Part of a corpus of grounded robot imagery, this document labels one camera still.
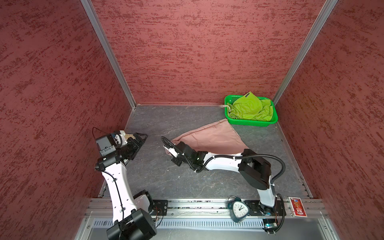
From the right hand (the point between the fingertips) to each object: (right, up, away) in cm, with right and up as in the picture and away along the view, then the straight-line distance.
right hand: (171, 154), depth 85 cm
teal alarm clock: (+35, -23, -14) cm, 44 cm away
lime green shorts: (+57, +31, +30) cm, 71 cm away
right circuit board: (+50, -31, -15) cm, 61 cm away
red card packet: (+66, -24, -11) cm, 71 cm away
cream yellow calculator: (-17, +13, -19) cm, 29 cm away
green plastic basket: (+42, +37, +31) cm, 64 cm away
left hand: (-12, +8, -10) cm, 17 cm away
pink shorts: (+31, +8, +16) cm, 36 cm away
